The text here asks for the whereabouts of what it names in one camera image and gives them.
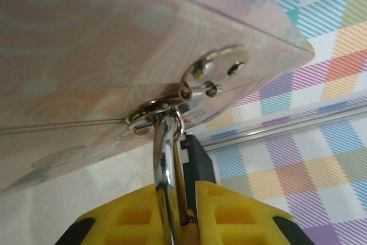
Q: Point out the silver metal hasp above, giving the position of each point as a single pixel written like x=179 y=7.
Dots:
x=220 y=61

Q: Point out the chrome shackle brass padlock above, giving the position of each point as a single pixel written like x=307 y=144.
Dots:
x=163 y=170

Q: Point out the pink patterned board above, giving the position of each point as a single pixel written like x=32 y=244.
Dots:
x=86 y=55

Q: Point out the black headed key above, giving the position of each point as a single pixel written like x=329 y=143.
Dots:
x=200 y=164

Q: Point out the aluminium frame bar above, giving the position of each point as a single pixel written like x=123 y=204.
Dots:
x=286 y=126

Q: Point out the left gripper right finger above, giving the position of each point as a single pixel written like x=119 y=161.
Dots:
x=235 y=222

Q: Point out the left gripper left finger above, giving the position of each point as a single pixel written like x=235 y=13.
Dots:
x=129 y=222

